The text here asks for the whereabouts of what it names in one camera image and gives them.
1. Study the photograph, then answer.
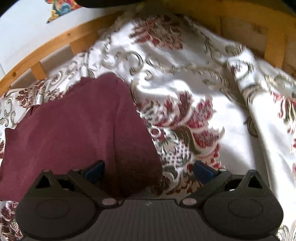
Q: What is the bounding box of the maroon long-sleeve shirt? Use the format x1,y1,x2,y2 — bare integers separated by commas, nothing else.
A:
1,73,162,201

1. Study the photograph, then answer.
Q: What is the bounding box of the colourful mushroom landscape poster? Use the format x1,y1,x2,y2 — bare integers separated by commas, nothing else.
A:
45,0,81,23

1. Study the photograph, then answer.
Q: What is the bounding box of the white floral satin bedspread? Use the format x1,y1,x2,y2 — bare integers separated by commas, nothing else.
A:
1,13,295,240

